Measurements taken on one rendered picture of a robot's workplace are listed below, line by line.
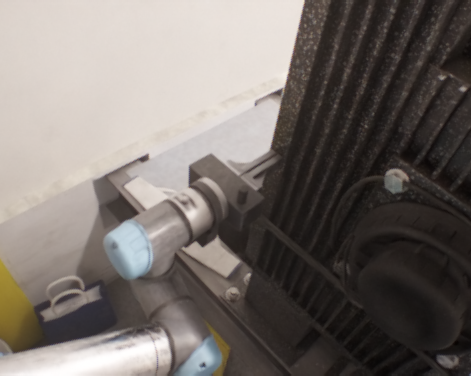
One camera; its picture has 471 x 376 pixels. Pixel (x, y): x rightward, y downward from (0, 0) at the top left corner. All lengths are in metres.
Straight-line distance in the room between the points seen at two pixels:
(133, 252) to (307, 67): 0.36
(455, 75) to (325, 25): 0.18
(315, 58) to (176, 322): 0.42
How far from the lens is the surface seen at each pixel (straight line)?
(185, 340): 0.56
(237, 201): 0.58
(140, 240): 0.53
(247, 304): 1.17
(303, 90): 0.60
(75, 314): 1.64
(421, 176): 0.54
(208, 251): 1.24
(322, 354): 1.17
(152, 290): 0.60
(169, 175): 1.45
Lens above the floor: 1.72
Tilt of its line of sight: 48 degrees down
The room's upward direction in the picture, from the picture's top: 9 degrees clockwise
